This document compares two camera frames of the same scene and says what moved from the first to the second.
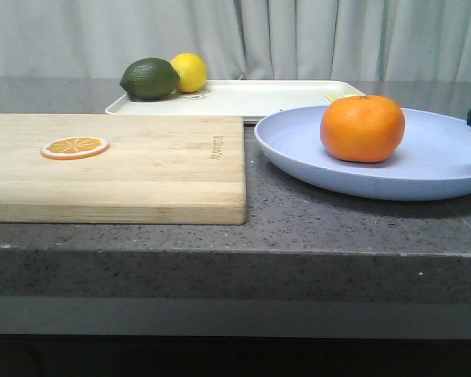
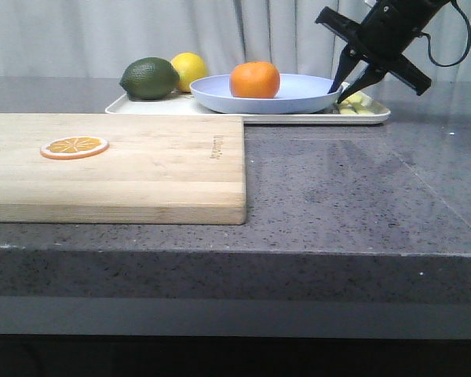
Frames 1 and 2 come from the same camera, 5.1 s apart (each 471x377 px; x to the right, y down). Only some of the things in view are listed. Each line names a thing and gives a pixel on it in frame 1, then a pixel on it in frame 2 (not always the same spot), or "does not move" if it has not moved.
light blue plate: (440, 157) -> (297, 93)
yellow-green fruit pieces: (332, 97) -> (357, 104)
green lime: (149, 79) does not move
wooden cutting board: (159, 170) does not move
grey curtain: (353, 41) does not move
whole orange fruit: (363, 129) -> (255, 79)
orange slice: (74, 148) does not move
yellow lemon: (192, 71) does not move
